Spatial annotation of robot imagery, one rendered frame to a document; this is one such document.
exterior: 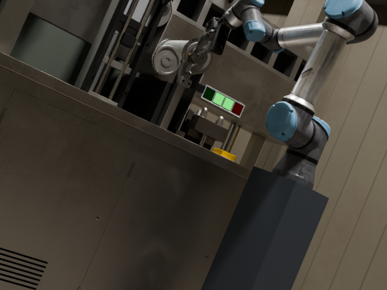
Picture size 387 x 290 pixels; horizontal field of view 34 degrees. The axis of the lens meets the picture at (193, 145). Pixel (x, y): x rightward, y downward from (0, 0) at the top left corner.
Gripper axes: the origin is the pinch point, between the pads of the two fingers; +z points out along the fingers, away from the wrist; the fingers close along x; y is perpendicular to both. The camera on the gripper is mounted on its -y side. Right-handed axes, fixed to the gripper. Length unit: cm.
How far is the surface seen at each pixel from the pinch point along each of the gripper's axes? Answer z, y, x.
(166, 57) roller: 7.8, -3.3, 10.8
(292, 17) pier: 71, 187, -150
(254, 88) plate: 24, 28, -55
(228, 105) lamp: 32, 17, -45
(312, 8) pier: 53, 183, -153
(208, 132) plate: 17.7, -20.8, -19.1
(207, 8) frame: 10.6, 45.5, -13.5
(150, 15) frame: -5.8, -2.3, 28.3
